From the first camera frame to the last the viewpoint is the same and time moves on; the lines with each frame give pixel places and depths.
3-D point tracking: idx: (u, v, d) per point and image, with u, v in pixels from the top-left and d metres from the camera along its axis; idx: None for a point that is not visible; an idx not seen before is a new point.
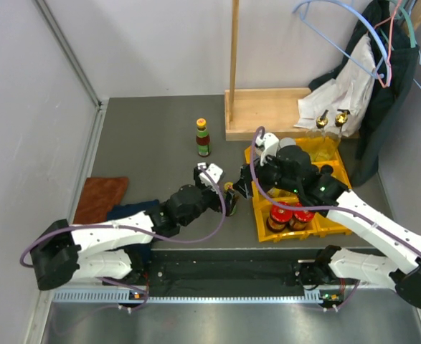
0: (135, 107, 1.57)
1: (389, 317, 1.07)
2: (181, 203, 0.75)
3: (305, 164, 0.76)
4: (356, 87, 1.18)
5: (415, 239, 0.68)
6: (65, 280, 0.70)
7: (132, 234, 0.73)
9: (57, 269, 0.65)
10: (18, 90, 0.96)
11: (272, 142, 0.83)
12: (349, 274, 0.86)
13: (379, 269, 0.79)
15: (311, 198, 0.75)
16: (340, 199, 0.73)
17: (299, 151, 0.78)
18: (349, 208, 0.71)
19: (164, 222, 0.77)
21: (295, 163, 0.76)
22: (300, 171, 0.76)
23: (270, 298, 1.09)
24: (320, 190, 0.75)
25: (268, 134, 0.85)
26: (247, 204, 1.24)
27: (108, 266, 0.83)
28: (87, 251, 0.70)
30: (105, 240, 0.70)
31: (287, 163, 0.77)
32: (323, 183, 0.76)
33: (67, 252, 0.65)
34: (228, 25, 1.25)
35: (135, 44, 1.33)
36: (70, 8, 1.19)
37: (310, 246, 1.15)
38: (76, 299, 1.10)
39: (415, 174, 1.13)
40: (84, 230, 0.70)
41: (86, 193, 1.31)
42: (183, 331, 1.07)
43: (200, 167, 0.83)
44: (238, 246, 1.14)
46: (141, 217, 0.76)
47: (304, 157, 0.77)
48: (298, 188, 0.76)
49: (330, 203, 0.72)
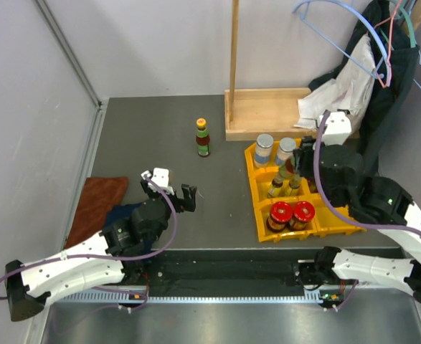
0: (135, 107, 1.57)
1: (389, 317, 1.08)
2: (143, 218, 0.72)
3: (360, 170, 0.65)
4: (356, 87, 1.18)
5: None
6: (36, 312, 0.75)
7: (85, 261, 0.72)
9: (15, 309, 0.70)
10: (18, 90, 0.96)
11: (338, 130, 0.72)
12: (352, 274, 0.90)
13: (389, 274, 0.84)
15: (370, 210, 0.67)
16: (407, 217, 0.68)
17: (348, 153, 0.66)
18: (416, 227, 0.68)
19: (123, 240, 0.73)
21: (347, 170, 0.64)
22: (353, 180, 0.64)
23: (270, 298, 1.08)
24: (389, 203, 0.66)
25: (341, 118, 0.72)
26: (247, 205, 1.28)
27: (92, 281, 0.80)
28: (41, 289, 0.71)
30: (54, 275, 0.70)
31: (340, 172, 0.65)
32: (390, 194, 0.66)
33: (14, 297, 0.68)
34: (228, 26, 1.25)
35: (135, 44, 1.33)
36: (70, 8, 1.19)
37: (310, 245, 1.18)
38: (77, 299, 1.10)
39: (415, 174, 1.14)
40: (34, 267, 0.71)
41: (86, 193, 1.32)
42: (183, 331, 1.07)
43: (145, 175, 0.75)
44: (237, 246, 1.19)
46: (95, 241, 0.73)
47: (357, 161, 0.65)
48: (356, 200, 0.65)
49: (396, 218, 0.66)
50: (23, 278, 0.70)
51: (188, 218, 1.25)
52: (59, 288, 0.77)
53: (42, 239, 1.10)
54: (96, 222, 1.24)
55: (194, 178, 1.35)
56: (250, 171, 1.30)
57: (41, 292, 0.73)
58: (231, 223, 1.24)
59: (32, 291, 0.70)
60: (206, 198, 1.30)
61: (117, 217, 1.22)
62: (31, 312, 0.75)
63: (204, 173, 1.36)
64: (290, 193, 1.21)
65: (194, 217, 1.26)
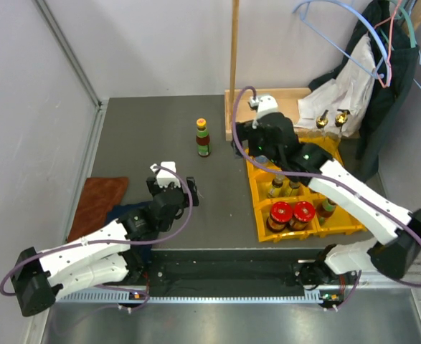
0: (134, 107, 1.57)
1: (389, 319, 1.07)
2: (165, 203, 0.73)
3: (287, 132, 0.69)
4: (356, 87, 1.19)
5: (396, 209, 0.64)
6: (48, 306, 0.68)
7: (105, 248, 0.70)
9: (31, 299, 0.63)
10: (17, 91, 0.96)
11: (270, 106, 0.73)
12: (344, 266, 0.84)
13: (360, 250, 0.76)
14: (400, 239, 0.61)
15: (294, 166, 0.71)
16: (323, 169, 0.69)
17: (280, 117, 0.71)
18: (332, 178, 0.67)
19: (139, 226, 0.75)
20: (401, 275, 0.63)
21: (276, 129, 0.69)
22: (281, 139, 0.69)
23: (270, 298, 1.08)
24: (304, 159, 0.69)
25: (267, 97, 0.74)
26: (247, 204, 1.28)
27: (100, 276, 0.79)
28: (60, 276, 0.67)
30: (75, 261, 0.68)
31: (269, 131, 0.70)
32: (308, 151, 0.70)
33: (37, 280, 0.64)
34: (227, 26, 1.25)
35: (135, 46, 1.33)
36: (69, 8, 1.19)
37: (310, 245, 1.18)
38: (77, 298, 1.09)
39: (415, 175, 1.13)
40: (52, 254, 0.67)
41: (86, 193, 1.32)
42: (183, 331, 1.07)
43: (155, 167, 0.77)
44: (238, 246, 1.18)
46: (114, 228, 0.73)
47: (287, 122, 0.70)
48: (280, 157, 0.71)
49: (314, 170, 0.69)
50: (41, 265, 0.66)
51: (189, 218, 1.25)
52: (69, 282, 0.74)
53: (43, 239, 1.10)
54: (97, 222, 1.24)
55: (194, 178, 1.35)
56: (250, 171, 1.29)
57: (56, 281, 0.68)
58: (230, 221, 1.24)
59: (51, 278, 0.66)
60: (206, 199, 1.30)
61: (117, 217, 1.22)
62: (42, 307, 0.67)
63: (204, 174, 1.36)
64: (290, 193, 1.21)
65: (194, 217, 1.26)
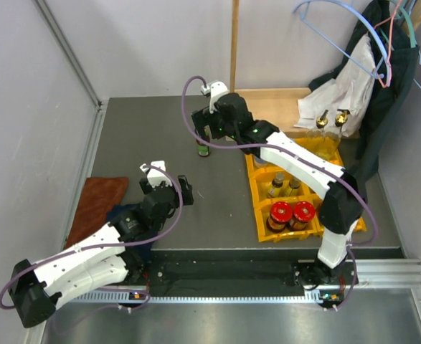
0: (134, 107, 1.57)
1: (388, 318, 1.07)
2: (155, 202, 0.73)
3: (240, 110, 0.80)
4: (356, 87, 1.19)
5: (331, 166, 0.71)
6: (48, 315, 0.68)
7: (99, 252, 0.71)
9: (30, 311, 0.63)
10: (17, 91, 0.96)
11: (220, 89, 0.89)
12: (334, 253, 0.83)
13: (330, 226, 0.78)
14: (332, 188, 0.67)
15: (247, 140, 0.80)
16: (270, 138, 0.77)
17: (237, 97, 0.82)
18: (276, 145, 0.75)
19: (132, 227, 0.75)
20: (341, 225, 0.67)
21: (231, 106, 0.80)
22: (235, 115, 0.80)
23: (270, 298, 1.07)
24: (254, 132, 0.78)
25: (216, 82, 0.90)
26: (247, 204, 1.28)
27: (99, 279, 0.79)
28: (57, 285, 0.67)
30: (70, 269, 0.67)
31: (226, 108, 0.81)
32: (258, 127, 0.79)
33: (34, 292, 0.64)
34: (228, 26, 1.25)
35: (135, 45, 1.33)
36: (69, 8, 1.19)
37: (310, 245, 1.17)
38: (78, 298, 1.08)
39: (415, 175, 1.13)
40: (46, 264, 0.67)
41: (85, 193, 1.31)
42: (183, 331, 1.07)
43: (145, 167, 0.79)
44: (238, 246, 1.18)
46: (107, 231, 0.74)
47: (240, 101, 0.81)
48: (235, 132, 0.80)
49: (262, 142, 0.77)
50: (36, 276, 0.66)
51: (189, 218, 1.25)
52: (69, 289, 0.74)
53: (43, 239, 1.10)
54: (96, 222, 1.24)
55: (193, 178, 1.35)
56: (250, 172, 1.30)
57: (54, 290, 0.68)
58: (230, 221, 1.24)
59: (48, 288, 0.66)
60: (205, 198, 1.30)
61: None
62: (43, 317, 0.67)
63: (204, 173, 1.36)
64: (290, 193, 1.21)
65: (195, 217, 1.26)
